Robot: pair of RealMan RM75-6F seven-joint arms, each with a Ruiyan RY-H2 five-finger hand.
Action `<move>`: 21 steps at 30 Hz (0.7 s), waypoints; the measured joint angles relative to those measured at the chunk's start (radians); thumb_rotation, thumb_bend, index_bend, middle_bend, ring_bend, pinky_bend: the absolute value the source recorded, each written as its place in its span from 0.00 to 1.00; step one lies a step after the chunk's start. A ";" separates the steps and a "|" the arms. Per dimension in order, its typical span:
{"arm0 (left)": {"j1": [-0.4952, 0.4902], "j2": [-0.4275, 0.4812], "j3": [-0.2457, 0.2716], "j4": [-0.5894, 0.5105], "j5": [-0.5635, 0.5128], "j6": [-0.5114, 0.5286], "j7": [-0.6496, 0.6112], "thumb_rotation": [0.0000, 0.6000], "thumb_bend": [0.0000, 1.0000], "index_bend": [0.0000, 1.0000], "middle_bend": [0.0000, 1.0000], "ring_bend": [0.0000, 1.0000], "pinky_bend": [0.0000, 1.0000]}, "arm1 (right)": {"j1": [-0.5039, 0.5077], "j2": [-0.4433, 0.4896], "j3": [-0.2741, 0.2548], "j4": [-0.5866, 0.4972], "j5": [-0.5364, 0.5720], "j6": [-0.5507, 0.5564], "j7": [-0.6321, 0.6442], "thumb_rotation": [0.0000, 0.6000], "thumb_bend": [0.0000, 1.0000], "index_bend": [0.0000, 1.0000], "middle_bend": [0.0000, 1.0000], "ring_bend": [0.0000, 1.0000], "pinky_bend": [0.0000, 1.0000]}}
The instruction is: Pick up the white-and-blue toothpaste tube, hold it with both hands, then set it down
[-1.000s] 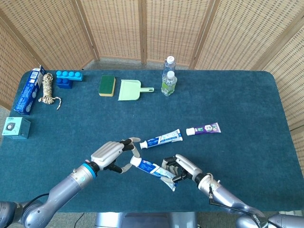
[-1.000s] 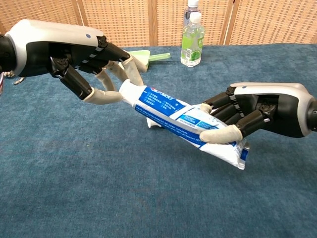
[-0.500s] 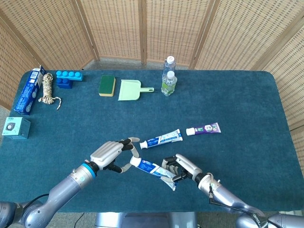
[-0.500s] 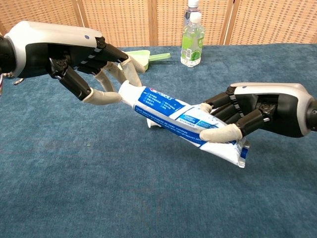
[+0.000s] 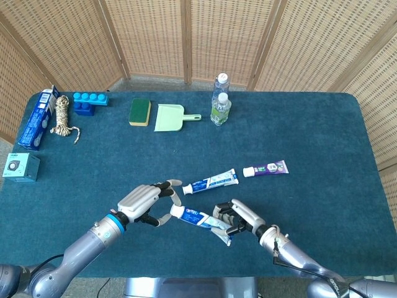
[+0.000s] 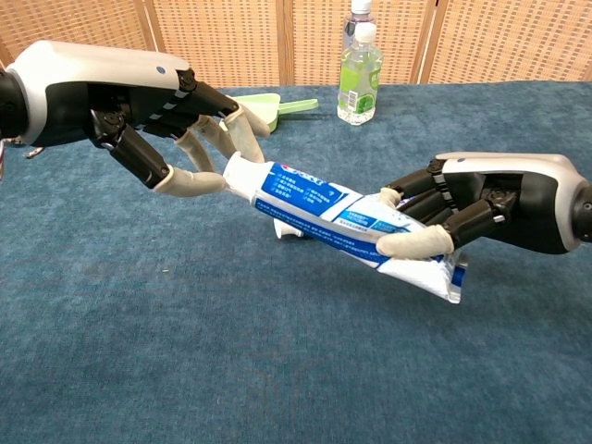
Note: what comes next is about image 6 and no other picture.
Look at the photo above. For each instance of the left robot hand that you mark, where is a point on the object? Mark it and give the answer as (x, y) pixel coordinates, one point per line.
(92, 92)

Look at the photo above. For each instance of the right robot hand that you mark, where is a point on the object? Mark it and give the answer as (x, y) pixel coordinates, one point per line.
(518, 203)

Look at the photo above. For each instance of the large blue white toothpaste tube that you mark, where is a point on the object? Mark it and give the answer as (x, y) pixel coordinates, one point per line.
(305, 199)

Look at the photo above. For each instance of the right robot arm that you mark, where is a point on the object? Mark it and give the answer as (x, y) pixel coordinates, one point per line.
(585, 213)

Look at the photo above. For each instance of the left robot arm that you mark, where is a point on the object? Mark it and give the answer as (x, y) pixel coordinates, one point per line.
(7, 106)

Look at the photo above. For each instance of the slim blue white toothpaste tube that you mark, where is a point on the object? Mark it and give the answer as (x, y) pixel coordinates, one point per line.
(284, 230)

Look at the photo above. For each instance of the light green plastic dustpan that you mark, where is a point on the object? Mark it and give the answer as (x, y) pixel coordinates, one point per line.
(266, 108)

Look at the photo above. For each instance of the wooden rattan folding screen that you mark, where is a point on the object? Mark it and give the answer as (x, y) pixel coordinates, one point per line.
(277, 41)

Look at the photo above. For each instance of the clear bottle with green label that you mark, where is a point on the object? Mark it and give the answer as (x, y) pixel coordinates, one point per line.
(358, 88)

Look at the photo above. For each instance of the teal table cloth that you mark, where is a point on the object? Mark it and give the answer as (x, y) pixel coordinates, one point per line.
(139, 300)

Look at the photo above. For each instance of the clear bottle with purple tint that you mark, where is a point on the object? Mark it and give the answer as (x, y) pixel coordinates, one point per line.
(350, 30)

